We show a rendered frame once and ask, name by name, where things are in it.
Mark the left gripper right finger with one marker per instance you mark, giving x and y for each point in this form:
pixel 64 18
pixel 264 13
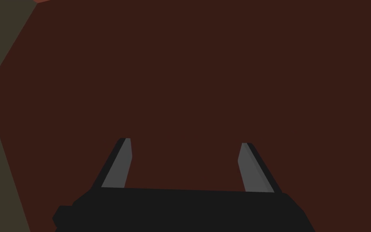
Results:
pixel 255 170

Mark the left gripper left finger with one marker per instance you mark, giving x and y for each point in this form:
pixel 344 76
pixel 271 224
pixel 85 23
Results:
pixel 118 167

